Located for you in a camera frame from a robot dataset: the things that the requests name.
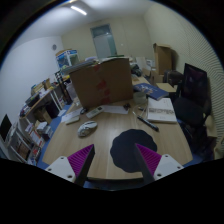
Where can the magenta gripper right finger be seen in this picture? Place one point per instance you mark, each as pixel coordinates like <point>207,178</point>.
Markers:
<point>153,165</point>

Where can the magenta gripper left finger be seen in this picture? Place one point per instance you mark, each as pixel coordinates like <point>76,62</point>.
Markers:
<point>75,167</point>

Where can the round black mouse pad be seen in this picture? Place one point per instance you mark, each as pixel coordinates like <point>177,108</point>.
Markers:
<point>123,147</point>

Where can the white grey computer mouse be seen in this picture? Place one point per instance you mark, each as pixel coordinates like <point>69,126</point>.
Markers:
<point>86,128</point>

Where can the black marker pen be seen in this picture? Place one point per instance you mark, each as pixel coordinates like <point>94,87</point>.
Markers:
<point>154,127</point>

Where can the white flat box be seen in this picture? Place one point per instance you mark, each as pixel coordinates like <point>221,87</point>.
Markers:
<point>70,115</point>

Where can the white open notebook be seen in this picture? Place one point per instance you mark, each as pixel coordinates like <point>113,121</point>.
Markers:
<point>161,110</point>

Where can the white remote control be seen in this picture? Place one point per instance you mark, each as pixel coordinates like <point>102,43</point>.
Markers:
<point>95,112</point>

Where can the white paper sheet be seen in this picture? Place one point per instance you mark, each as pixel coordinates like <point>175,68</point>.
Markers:
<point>115,109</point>

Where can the white shelf unit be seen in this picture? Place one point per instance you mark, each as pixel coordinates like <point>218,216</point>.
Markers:
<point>26,145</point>

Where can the blue book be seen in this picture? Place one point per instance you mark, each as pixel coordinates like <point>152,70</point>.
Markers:
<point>151,91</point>

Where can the black office chair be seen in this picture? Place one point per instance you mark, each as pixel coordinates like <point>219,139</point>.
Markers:
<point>193,103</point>

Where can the large brown cardboard box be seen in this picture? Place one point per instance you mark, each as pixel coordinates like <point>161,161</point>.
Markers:
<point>104,83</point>

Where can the tall cardboard box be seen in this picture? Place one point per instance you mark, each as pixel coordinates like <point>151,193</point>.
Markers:
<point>163,57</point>

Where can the blue white carton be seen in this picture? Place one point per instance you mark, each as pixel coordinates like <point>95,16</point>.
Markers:
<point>67,58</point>

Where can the green framed door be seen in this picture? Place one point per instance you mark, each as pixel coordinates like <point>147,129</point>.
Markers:
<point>104,41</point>

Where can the ceiling light tube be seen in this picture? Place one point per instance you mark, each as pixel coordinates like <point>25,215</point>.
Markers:
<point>78,10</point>

